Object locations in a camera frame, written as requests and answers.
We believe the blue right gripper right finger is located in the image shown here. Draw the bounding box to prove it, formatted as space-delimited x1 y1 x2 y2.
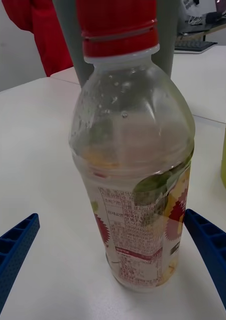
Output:
184 208 226 320

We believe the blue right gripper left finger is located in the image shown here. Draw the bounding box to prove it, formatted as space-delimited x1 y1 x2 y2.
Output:
0 212 40 320

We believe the clear bottle with red cap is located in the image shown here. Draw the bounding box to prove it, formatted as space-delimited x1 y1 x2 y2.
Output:
68 0 195 294

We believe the black keyboard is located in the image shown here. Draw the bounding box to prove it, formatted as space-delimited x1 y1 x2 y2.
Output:
173 40 218 53

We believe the person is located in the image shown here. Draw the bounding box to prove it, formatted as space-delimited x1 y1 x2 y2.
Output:
2 0 75 78

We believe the grey waste bin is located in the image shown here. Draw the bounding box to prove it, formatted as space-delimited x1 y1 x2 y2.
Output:
52 0 181 87

